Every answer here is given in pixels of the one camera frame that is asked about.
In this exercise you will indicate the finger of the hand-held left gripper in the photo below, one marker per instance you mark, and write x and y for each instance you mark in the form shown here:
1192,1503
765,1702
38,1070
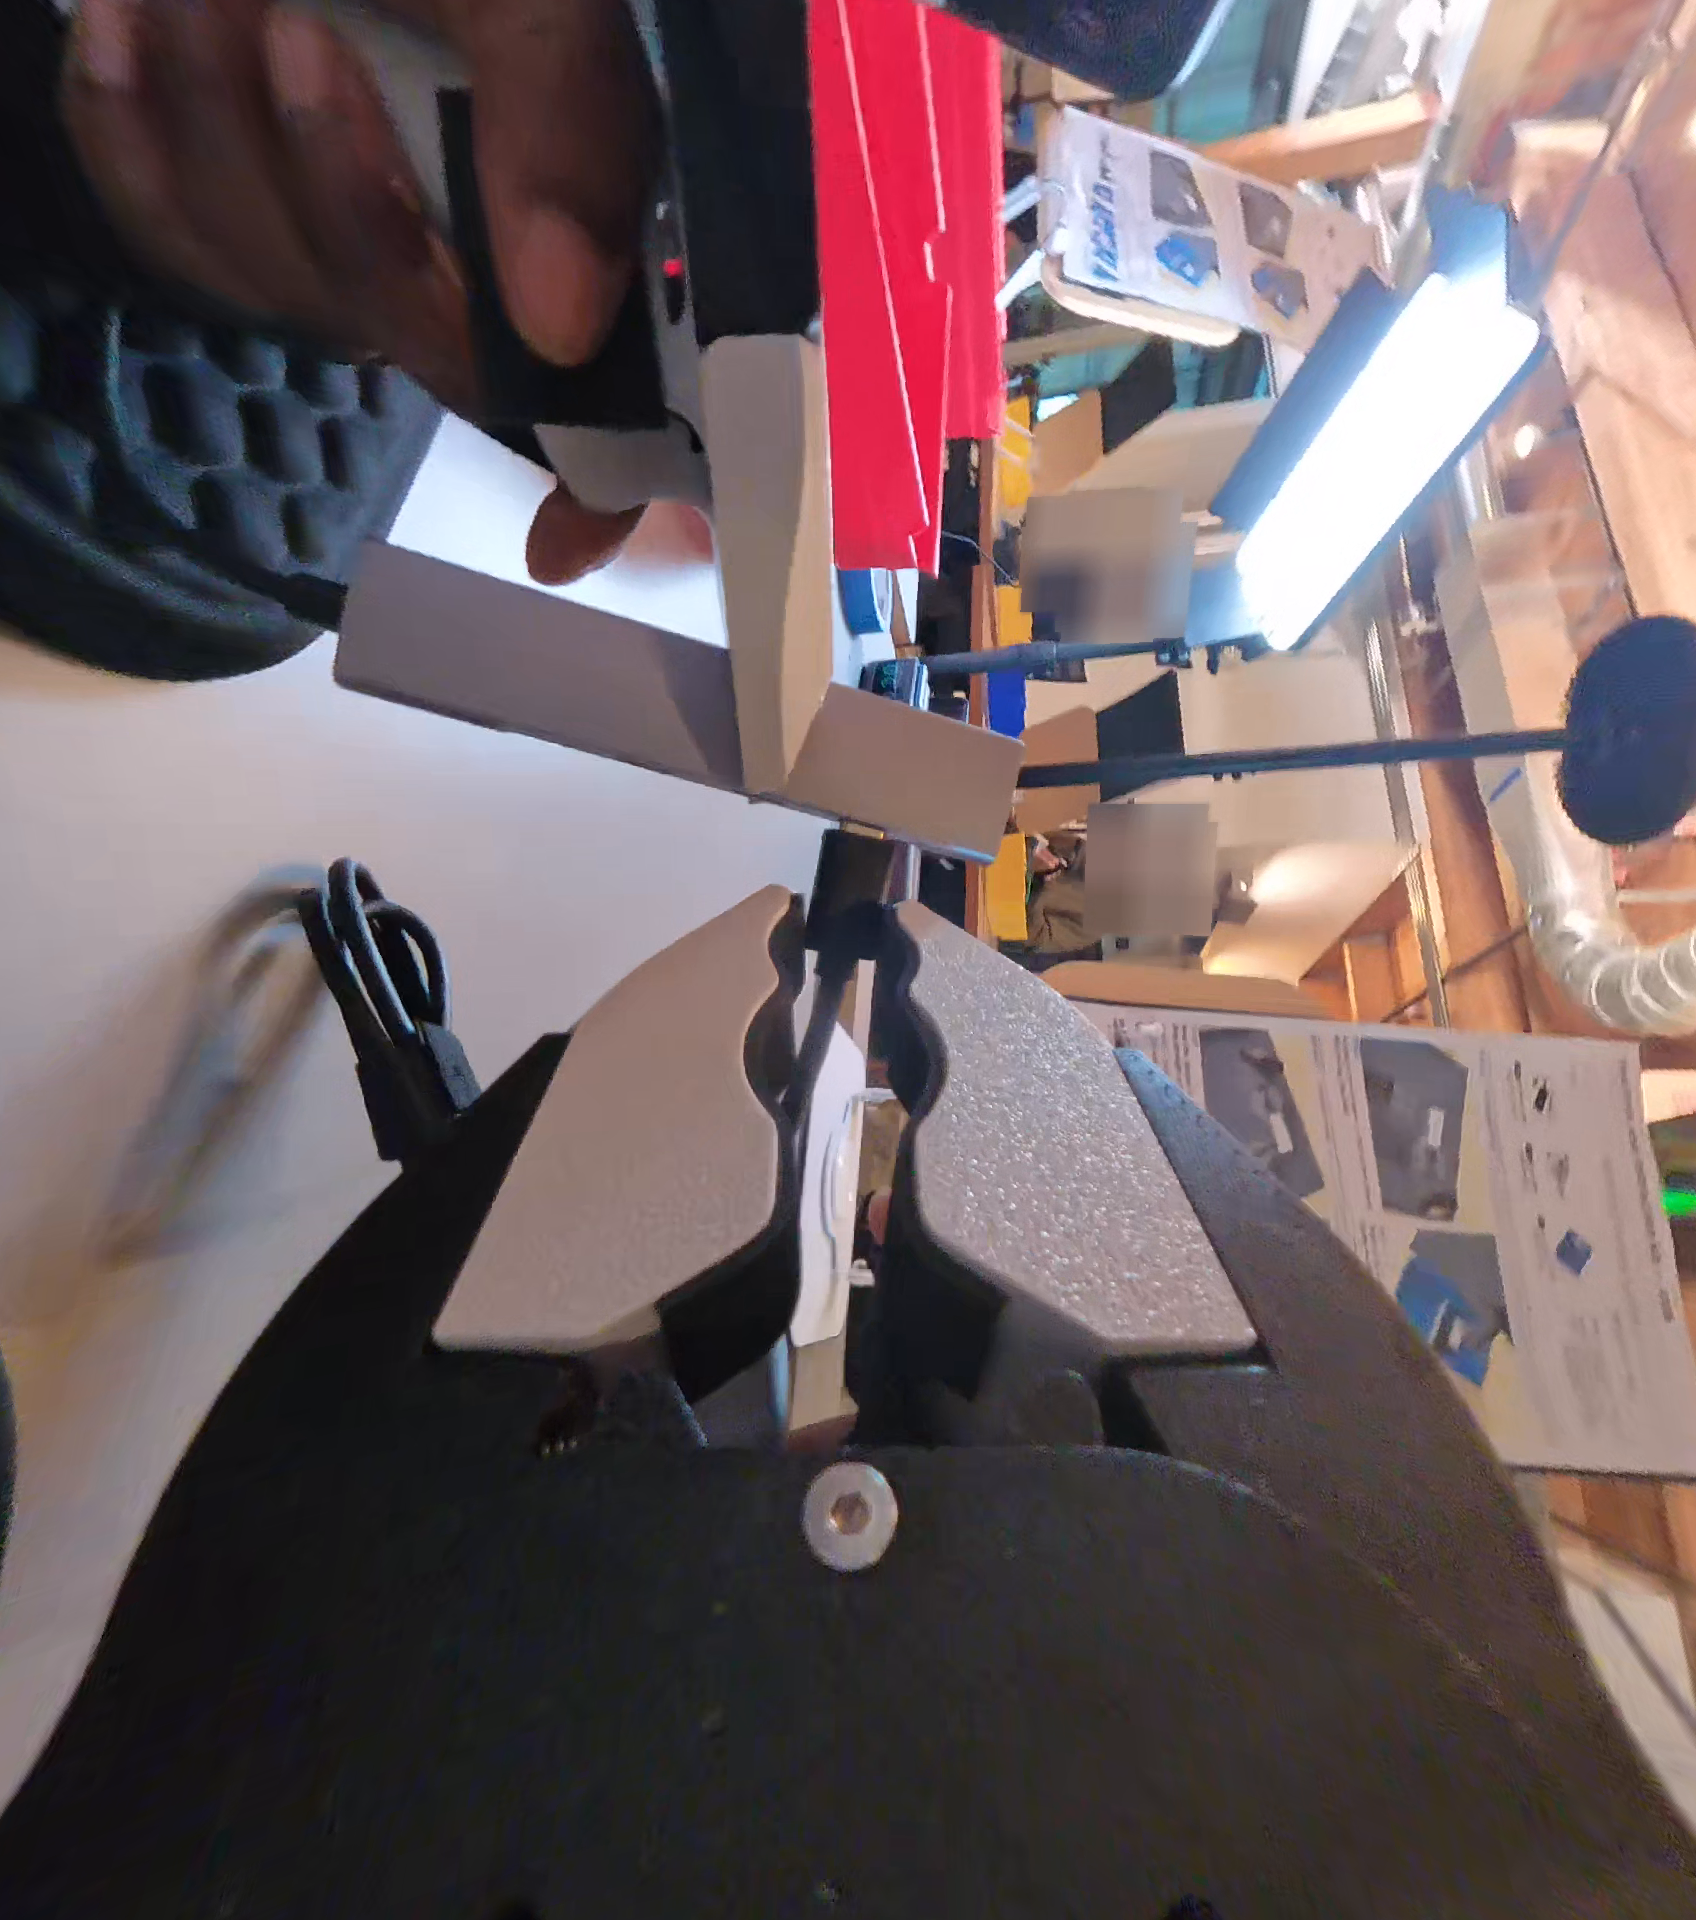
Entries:
773,571

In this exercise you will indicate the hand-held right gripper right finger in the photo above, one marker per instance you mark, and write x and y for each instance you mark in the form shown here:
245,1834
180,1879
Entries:
1072,1171

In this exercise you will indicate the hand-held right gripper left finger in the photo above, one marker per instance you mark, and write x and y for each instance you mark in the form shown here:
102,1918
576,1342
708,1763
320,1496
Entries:
639,1171

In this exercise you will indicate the red plastic bin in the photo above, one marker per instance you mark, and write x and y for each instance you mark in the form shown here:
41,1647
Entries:
893,225

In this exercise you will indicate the grey usb hub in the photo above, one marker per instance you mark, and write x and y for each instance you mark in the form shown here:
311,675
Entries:
532,661

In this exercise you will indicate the person's left hand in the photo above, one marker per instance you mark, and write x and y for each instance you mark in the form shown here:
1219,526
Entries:
339,164

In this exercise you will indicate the blue tape roll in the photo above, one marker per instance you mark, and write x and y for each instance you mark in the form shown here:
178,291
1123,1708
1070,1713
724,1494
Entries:
862,600

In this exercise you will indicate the black and blue charger case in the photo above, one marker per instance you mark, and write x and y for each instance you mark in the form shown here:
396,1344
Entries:
896,686

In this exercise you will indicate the white poster stand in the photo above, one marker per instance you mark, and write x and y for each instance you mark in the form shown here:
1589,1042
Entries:
827,1200

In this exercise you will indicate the small instruction poster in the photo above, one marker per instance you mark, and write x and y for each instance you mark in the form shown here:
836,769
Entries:
1179,225

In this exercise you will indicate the led light panel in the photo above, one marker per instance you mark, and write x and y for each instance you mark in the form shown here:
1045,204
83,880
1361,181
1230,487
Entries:
1372,435

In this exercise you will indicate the black disc on pole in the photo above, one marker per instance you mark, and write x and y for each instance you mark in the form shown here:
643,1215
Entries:
1643,728

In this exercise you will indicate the silver ventilation duct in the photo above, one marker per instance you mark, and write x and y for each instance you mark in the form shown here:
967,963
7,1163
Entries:
1658,961

